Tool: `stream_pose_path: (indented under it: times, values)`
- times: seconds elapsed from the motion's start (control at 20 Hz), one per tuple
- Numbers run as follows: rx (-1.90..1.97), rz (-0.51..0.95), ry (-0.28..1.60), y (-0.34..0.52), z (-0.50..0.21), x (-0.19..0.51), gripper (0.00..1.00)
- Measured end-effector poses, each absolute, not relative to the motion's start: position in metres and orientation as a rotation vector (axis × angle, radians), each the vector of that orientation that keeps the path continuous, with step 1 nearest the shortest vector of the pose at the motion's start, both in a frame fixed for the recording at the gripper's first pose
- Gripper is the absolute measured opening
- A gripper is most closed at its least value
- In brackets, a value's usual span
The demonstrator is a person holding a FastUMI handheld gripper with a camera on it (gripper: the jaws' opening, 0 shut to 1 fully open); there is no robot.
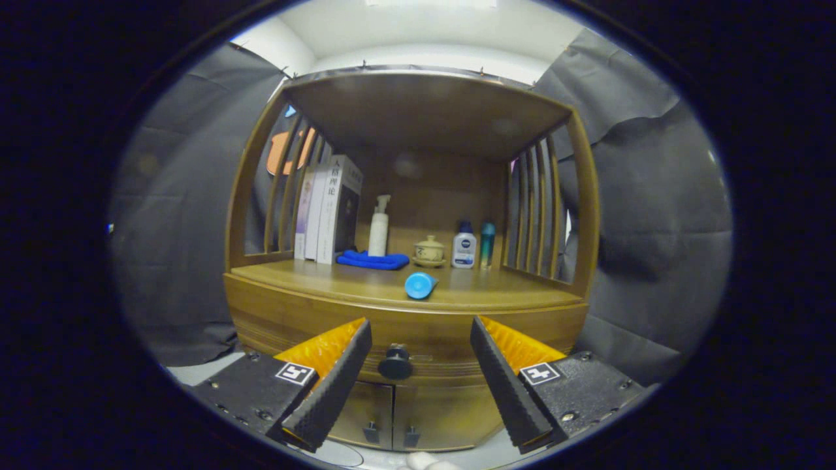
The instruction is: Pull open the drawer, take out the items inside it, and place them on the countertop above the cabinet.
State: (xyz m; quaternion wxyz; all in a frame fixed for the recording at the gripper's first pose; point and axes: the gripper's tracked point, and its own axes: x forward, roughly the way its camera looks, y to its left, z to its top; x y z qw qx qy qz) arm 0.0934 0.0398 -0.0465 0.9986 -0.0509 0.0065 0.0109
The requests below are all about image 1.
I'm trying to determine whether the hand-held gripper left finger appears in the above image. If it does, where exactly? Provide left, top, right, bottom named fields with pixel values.
left=186, top=318, right=373, bottom=453

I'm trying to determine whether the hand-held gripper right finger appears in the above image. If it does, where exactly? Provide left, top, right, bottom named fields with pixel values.
left=470, top=316, right=647, bottom=455

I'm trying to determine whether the black round drawer knob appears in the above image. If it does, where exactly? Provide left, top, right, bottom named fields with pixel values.
left=378, top=344, right=414, bottom=381

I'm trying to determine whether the wooden drawer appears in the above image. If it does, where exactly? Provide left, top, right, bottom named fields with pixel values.
left=225, top=275, right=588, bottom=386

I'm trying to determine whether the blue cosmetic tube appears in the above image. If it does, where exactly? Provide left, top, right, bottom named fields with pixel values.
left=404, top=272, right=439, bottom=300

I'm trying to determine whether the wooden cabinet door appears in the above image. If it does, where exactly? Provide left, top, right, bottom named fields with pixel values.
left=327, top=382, right=394, bottom=451
left=392, top=379, right=517, bottom=452

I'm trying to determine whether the wooden countertop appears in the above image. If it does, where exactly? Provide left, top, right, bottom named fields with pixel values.
left=229, top=258, right=585, bottom=314

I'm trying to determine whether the wooden cabinet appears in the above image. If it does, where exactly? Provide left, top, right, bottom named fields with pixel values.
left=223, top=70, right=600, bottom=452

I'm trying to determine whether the blue folded cloth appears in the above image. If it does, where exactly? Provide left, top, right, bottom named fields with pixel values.
left=336, top=250, right=411, bottom=271

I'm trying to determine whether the white lotion bottle blue cap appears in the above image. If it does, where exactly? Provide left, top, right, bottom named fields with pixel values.
left=452, top=221, right=477, bottom=270

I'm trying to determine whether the beige lidded teacup with saucer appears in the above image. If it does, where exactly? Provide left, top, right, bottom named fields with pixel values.
left=413, top=235, right=447, bottom=268

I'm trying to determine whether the white pump bottle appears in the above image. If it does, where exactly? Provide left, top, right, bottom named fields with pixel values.
left=368, top=195, right=391, bottom=257

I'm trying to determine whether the pale purple book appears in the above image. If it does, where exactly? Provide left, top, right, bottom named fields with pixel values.
left=294, top=166, right=317, bottom=260

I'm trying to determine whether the thin white book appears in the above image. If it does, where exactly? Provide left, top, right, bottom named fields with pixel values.
left=304, top=163, right=330, bottom=263

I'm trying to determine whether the thick white and black book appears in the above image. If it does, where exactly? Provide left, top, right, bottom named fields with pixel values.
left=317, top=155, right=364, bottom=265

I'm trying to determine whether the black backdrop cloth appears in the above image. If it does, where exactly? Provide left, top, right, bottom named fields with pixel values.
left=111, top=29, right=732, bottom=386

